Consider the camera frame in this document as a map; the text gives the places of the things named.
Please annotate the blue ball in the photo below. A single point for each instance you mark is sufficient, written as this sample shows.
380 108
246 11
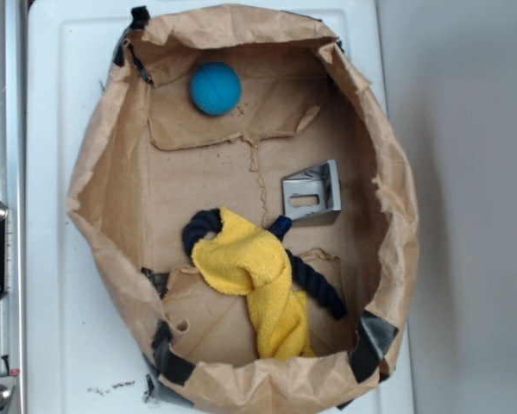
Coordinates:
215 88

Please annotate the white tray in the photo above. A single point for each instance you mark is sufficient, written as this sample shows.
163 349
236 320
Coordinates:
81 357

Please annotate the brown paper bag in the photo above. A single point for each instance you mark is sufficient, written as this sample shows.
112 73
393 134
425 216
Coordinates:
151 159

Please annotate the yellow cloth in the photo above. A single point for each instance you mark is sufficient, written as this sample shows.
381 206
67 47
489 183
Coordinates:
236 257

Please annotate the metal angle bracket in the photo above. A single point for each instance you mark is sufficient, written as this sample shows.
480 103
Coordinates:
312 196

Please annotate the aluminium frame rail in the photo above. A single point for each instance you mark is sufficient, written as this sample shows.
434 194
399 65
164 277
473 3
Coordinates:
13 30

